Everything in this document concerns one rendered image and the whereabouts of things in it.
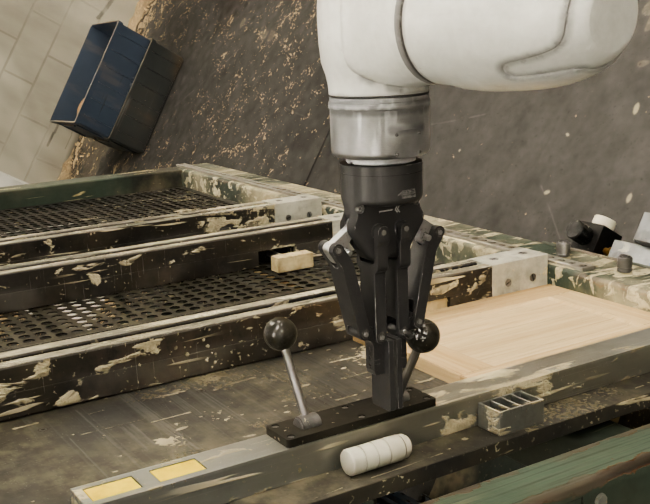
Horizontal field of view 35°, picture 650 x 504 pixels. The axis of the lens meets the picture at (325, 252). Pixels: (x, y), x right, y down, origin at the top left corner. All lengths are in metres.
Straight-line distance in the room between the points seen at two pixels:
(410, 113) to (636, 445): 0.43
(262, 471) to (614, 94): 2.30
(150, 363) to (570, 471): 0.62
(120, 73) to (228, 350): 4.25
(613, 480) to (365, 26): 0.49
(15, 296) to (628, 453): 1.12
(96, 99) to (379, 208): 4.70
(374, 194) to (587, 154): 2.29
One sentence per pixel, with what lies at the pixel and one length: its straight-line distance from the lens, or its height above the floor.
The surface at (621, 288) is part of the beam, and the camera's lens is 1.68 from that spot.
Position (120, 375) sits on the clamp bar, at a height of 1.56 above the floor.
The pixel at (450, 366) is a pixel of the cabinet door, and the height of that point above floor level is 1.23.
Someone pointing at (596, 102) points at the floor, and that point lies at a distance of 3.23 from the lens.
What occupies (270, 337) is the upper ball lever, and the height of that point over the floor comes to 1.56.
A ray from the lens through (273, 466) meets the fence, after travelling 1.09.
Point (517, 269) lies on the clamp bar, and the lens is 1.74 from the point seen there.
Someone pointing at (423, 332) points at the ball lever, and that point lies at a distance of 1.10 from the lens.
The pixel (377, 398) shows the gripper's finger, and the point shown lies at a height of 1.54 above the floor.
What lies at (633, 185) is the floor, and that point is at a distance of 3.00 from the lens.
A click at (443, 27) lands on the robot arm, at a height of 1.74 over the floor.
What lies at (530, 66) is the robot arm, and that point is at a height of 1.70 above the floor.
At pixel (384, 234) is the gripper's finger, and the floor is 1.63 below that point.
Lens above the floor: 2.18
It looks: 34 degrees down
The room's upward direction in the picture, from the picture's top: 64 degrees counter-clockwise
